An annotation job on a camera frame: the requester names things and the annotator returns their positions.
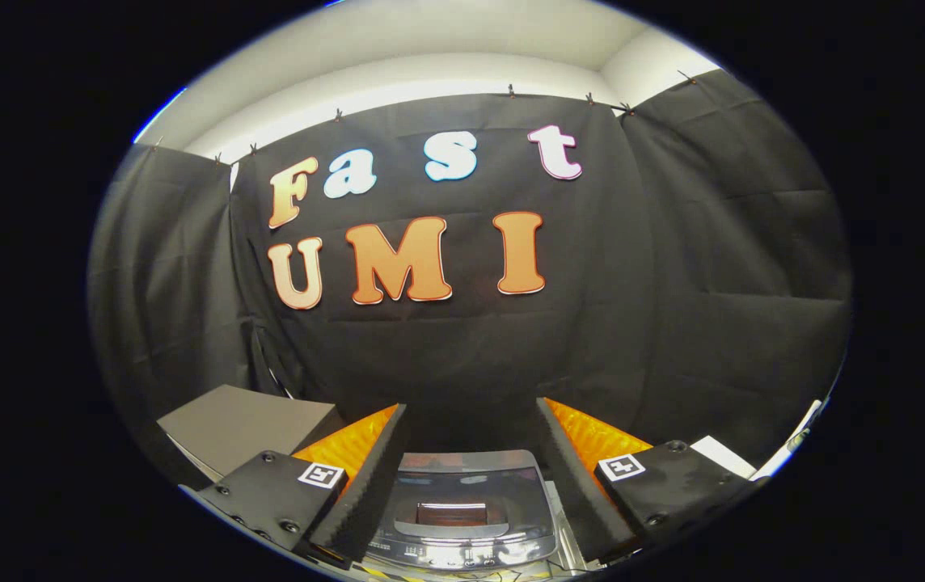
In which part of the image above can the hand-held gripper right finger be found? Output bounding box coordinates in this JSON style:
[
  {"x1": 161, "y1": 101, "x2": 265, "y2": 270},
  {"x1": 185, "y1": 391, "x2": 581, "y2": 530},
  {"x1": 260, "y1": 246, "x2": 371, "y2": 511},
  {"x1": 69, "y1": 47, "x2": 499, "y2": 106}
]
[{"x1": 534, "y1": 397, "x2": 772, "y2": 567}]

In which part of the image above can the grey box platform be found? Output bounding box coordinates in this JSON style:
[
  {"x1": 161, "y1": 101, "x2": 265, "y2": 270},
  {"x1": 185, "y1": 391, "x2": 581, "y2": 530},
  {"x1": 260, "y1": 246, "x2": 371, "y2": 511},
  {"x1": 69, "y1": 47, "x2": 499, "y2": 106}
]
[{"x1": 157, "y1": 384, "x2": 347, "y2": 487}]

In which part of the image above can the black backdrop cloth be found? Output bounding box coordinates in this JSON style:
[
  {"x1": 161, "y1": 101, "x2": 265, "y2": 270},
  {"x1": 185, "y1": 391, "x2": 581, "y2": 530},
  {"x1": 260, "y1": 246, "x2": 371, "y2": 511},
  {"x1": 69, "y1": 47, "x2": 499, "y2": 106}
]
[{"x1": 89, "y1": 69, "x2": 853, "y2": 486}]

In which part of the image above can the dark grey washing machine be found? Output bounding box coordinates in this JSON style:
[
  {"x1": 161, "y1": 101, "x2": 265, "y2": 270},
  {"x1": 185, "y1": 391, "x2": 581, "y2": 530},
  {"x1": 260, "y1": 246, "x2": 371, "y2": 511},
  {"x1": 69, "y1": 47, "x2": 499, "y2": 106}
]
[{"x1": 359, "y1": 449, "x2": 567, "y2": 582}]

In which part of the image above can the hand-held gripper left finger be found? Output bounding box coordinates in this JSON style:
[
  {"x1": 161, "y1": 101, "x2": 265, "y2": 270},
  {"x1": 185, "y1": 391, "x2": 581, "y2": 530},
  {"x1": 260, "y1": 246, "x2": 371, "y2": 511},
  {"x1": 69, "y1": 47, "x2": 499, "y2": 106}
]
[{"x1": 192, "y1": 403, "x2": 412, "y2": 566}]

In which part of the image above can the thin white striped cable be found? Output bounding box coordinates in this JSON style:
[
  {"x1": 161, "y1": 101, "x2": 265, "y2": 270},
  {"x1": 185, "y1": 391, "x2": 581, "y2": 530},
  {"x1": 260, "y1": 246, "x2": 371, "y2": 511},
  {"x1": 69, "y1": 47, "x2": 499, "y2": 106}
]
[{"x1": 251, "y1": 323, "x2": 295, "y2": 399}]

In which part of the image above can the white table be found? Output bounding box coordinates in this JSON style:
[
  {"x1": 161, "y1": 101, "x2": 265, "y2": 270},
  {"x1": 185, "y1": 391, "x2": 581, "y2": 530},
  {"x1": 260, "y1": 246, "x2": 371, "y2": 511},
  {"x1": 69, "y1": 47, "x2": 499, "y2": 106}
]
[{"x1": 689, "y1": 399, "x2": 826, "y2": 483}]

